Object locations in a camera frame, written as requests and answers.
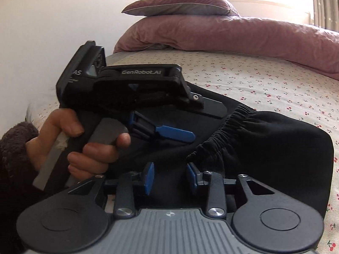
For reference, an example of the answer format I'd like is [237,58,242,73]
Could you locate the cherry print bed sheet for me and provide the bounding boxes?
[25,50,339,254]

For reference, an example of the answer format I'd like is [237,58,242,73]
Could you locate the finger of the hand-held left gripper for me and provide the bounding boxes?
[182,80,228,119]
[129,110,196,144]

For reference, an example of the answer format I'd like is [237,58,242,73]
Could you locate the black pants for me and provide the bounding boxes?
[106,81,335,217]

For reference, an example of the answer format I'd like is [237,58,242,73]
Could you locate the grey mattress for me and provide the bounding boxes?
[105,52,130,67]

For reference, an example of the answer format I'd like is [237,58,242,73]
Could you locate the pink grey pillow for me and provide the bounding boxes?
[121,0,240,17]

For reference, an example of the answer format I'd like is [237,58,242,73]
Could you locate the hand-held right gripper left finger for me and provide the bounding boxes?
[67,162,155,219]

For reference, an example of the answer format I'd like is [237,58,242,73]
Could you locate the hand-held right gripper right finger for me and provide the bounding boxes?
[186,162,276,219]

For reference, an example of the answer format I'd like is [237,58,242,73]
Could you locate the pale striped curtain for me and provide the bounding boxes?
[309,0,339,32]

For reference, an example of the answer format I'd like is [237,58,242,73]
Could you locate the pink duvet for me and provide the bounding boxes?
[113,14,339,80]

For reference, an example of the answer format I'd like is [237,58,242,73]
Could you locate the person's left forearm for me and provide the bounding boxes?
[0,121,48,244]

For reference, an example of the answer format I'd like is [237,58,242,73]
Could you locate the person's left hand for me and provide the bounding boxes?
[26,108,132,184]

